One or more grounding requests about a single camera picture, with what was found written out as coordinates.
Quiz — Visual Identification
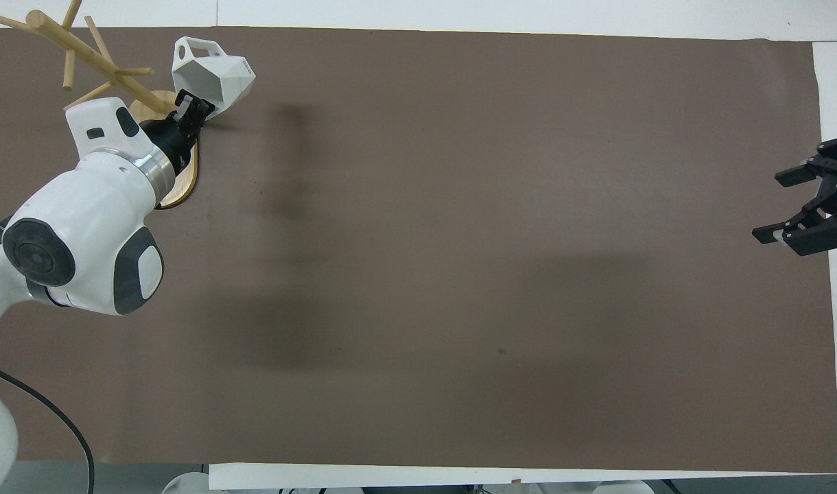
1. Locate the wooden cup rack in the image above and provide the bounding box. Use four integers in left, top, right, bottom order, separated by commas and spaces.
0, 0, 200, 211

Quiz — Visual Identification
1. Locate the white faceted cup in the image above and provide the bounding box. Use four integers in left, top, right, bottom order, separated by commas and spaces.
171, 37, 257, 121

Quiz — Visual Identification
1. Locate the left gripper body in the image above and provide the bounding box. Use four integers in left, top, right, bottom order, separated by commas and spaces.
139, 112, 203, 176

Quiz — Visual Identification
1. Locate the black cable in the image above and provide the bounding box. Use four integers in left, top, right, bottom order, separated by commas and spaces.
0, 360, 96, 494

